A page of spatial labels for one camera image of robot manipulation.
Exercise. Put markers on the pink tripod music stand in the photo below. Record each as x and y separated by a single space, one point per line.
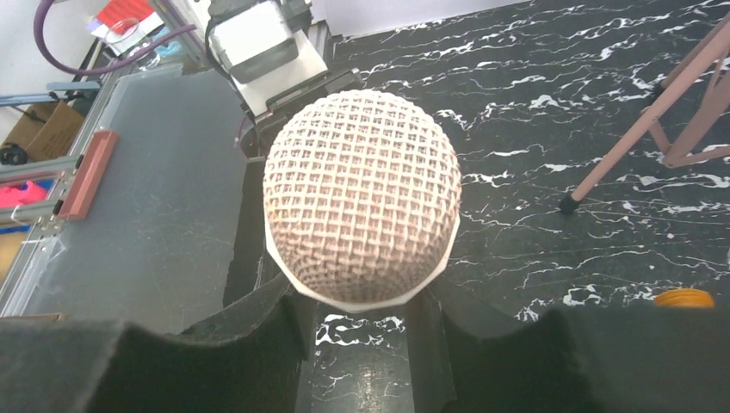
711 51

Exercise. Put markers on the pink microphone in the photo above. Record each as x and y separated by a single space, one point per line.
361 200

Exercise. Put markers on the cardboard box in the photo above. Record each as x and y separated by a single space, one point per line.
47 131

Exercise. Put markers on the black right gripper left finger pad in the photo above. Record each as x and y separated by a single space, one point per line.
245 358

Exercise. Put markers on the right gripper right finger pad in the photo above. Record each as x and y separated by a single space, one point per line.
467 356

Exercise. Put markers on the orange pipe valve fitting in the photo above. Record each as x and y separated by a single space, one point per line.
686 298

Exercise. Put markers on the red-brown bracket on frame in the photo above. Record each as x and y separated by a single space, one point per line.
89 172

